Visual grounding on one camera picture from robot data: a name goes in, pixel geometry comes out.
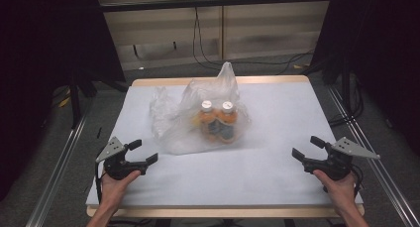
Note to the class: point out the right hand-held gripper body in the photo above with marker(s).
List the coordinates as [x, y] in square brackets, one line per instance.
[336, 166]

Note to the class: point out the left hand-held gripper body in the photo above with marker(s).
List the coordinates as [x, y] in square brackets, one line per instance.
[115, 164]

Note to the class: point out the clear plastic bag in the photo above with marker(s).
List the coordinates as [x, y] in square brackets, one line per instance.
[171, 121]

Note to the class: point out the orange bottle with white cap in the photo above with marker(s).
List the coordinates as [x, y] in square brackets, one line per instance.
[228, 117]
[207, 116]

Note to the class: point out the person's left hand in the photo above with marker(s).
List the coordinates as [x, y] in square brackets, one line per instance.
[112, 192]

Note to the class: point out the person's right hand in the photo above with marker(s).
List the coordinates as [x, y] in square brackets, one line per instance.
[341, 194]

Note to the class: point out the white table mat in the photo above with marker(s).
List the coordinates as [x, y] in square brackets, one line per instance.
[264, 174]

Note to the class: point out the black stand leg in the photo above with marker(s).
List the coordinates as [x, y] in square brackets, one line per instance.
[75, 104]

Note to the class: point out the black curtain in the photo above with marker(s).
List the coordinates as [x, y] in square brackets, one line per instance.
[39, 71]
[379, 55]

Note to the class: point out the black horizontal bar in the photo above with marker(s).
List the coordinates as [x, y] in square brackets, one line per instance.
[214, 3]

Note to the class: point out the metal floor rail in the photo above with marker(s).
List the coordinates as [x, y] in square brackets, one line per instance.
[56, 180]
[379, 174]

